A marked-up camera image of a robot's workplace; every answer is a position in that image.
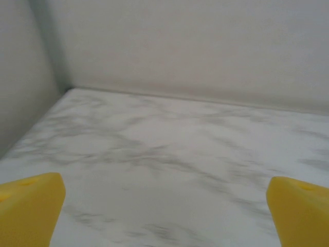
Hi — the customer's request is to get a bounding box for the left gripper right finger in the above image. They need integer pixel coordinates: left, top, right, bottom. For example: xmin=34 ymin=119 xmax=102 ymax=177
xmin=267 ymin=176 xmax=329 ymax=247

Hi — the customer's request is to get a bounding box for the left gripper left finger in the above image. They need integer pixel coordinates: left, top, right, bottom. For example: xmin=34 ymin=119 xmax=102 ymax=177
xmin=0 ymin=172 xmax=66 ymax=247

